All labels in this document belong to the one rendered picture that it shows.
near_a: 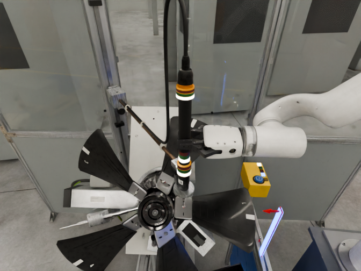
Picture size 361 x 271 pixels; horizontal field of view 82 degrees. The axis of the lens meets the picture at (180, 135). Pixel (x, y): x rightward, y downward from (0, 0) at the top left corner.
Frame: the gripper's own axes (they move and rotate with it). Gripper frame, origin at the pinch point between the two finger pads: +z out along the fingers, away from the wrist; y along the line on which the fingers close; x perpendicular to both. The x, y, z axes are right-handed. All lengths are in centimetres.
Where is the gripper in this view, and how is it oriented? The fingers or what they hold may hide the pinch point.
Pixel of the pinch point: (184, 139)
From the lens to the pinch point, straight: 57.9
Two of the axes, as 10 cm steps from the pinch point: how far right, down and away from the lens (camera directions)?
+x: 0.1, -8.1, -5.8
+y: 0.4, -5.8, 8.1
